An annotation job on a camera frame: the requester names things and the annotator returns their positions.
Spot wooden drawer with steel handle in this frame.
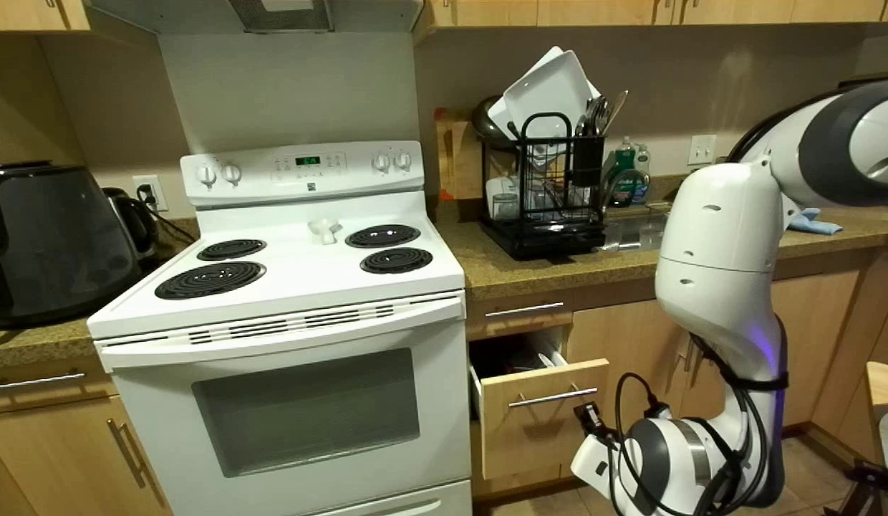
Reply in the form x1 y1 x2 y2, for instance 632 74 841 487
470 326 614 484

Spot white mug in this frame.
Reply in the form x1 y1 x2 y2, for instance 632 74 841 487
483 173 523 225

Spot wooden cutting board orange corners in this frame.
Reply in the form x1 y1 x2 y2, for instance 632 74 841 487
433 110 486 206

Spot clear glass shaker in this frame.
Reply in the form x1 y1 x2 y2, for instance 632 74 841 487
307 214 343 246

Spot white electric stove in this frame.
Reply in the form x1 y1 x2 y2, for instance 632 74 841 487
82 141 475 516

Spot black utensil caddy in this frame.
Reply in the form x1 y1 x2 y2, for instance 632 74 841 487
568 131 608 190

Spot stainless steel sink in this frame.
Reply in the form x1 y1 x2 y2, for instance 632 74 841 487
601 206 669 252

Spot wooden cabinet door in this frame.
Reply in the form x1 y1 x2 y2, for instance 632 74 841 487
768 269 863 427
0 395 170 516
565 302 700 461

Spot green dish soap bottle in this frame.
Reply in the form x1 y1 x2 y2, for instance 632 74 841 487
601 141 652 210

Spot utensils in caddy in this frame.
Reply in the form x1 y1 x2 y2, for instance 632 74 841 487
575 88 631 141

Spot black electric kettle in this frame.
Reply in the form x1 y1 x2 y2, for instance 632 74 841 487
101 187 164 268

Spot black toaster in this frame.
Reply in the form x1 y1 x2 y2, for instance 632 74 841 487
0 161 147 333

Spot narrow wooden drawer steel handle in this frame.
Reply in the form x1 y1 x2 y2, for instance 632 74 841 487
465 293 575 342
0 356 111 421

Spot black wire dish rack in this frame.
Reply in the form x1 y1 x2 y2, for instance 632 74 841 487
475 113 611 265

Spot wooden wall cabinet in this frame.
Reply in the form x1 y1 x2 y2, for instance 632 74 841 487
413 0 888 41
0 0 94 38

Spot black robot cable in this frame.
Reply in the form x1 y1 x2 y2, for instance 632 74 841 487
585 333 794 516

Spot wooden chair black frame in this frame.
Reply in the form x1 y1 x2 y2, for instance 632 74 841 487
840 359 888 516

